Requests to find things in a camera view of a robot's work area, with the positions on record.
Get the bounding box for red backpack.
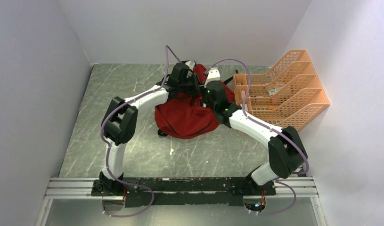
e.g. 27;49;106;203
155;64;220;139

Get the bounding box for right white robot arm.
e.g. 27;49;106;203
203;68;307;195

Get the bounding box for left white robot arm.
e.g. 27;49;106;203
99;61;200;196

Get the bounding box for orange plastic file organizer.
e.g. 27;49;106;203
233;49;329;131

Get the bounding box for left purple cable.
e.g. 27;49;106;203
99;45;183;218

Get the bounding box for black mounting rail base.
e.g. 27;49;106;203
90;175;276;208

